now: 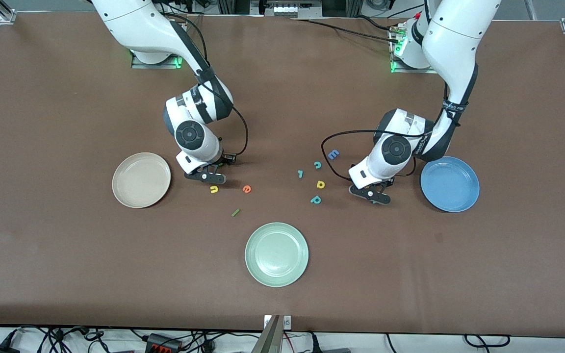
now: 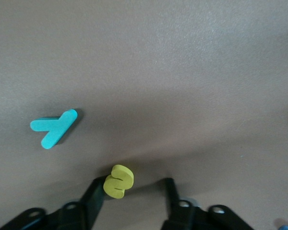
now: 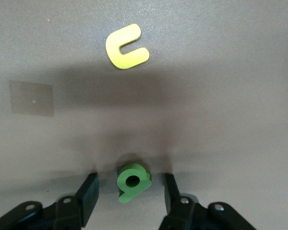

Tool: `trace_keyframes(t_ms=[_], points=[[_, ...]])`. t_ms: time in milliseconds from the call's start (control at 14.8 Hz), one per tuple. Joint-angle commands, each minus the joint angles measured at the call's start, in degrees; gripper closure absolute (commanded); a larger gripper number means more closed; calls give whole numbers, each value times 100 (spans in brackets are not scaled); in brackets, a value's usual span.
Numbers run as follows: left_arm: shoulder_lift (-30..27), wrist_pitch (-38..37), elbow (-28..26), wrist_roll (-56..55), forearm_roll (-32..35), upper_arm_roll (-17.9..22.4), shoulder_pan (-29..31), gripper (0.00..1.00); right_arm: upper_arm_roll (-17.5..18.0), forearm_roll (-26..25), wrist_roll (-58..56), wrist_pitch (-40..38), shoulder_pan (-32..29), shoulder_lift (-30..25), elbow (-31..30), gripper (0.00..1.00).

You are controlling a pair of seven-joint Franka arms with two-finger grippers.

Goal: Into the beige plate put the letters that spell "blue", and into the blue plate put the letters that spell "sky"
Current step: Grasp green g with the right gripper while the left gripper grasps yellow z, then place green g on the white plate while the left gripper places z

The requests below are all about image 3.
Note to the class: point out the yellow foam letter u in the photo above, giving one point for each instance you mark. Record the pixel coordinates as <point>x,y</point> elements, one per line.
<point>115,52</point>

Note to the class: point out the brown tape square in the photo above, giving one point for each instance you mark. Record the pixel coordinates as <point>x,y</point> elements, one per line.
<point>31,98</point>

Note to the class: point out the green foam letter b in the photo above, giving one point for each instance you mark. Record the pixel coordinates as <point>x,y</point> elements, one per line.
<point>124,191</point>

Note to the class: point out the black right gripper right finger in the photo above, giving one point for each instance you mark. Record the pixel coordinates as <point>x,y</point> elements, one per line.
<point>175,206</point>

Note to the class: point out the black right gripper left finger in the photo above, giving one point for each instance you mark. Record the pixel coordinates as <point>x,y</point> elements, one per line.
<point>86,198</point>

